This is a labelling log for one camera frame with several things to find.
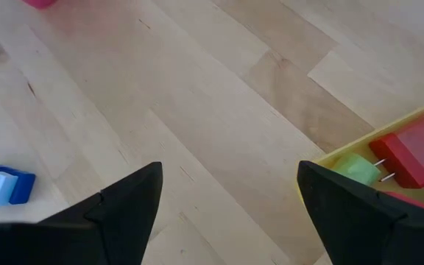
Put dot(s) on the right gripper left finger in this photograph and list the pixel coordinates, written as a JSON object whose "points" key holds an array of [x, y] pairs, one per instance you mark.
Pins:
{"points": [[123, 221]]}

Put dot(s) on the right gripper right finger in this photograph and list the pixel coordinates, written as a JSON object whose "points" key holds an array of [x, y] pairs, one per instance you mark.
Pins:
{"points": [[363, 228]]}

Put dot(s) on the small green cube charger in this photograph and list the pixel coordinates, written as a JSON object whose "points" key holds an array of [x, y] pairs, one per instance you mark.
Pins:
{"points": [[355, 168]]}

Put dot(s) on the red wall charger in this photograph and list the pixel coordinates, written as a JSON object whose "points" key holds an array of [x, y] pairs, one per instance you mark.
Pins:
{"points": [[418, 147]]}

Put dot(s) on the blue flat block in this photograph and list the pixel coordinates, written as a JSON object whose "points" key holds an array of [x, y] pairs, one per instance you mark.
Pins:
{"points": [[22, 187]]}

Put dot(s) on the pink plastic bin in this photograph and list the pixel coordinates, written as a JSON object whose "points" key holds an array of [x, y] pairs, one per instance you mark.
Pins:
{"points": [[41, 3]]}

